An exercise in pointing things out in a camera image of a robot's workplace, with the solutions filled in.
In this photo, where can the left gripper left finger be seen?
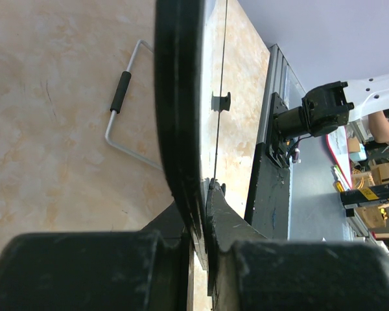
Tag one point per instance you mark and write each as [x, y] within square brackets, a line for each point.
[148, 269]

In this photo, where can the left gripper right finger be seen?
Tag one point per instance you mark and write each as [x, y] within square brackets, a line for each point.
[250, 272]

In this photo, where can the white whiteboard black frame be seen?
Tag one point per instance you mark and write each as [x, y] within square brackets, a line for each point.
[189, 47]

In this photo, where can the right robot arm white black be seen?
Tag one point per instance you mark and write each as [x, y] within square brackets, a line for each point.
[326, 108]

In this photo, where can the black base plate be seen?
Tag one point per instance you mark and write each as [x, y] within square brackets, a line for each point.
[268, 200]

